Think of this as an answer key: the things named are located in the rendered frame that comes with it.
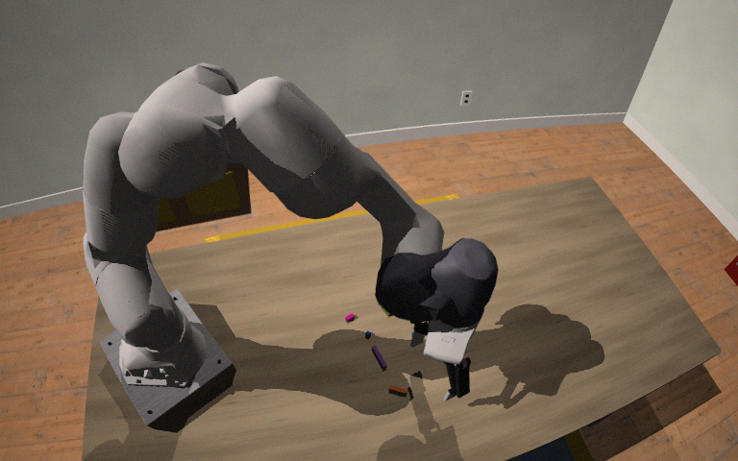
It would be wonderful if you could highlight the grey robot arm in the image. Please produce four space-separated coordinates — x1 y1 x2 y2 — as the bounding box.
83 63 499 387

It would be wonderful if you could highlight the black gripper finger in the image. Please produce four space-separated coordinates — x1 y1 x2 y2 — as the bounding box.
410 321 429 348
443 357 471 401

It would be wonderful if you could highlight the purple rod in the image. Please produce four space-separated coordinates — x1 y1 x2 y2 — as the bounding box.
372 346 387 369

